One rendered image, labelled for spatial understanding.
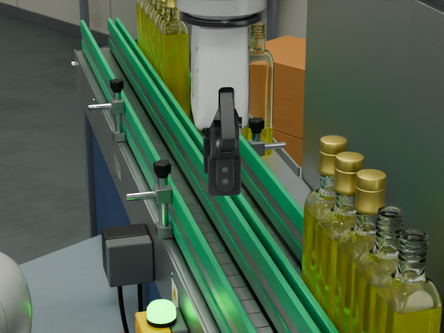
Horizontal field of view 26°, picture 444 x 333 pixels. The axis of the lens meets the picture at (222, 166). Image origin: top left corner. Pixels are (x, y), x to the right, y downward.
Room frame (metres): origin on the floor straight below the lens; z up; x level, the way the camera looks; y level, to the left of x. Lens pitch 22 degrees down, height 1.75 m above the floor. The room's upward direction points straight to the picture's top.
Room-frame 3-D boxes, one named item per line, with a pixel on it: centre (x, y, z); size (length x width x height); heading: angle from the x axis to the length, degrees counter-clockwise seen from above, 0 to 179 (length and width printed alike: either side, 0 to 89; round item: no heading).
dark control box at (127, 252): (1.52, 0.17, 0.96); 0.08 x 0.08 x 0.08; 15
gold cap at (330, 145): (1.12, -0.14, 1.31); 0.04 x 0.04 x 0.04
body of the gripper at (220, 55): (0.89, 0.00, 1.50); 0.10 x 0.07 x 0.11; 5
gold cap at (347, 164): (1.06, -0.15, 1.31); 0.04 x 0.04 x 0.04
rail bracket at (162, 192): (1.42, 0.12, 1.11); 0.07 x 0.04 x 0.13; 105
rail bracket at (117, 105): (1.86, 0.24, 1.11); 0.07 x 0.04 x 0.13; 105
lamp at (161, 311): (1.25, 0.09, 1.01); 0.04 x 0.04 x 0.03
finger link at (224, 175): (0.85, 0.00, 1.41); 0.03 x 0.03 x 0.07; 5
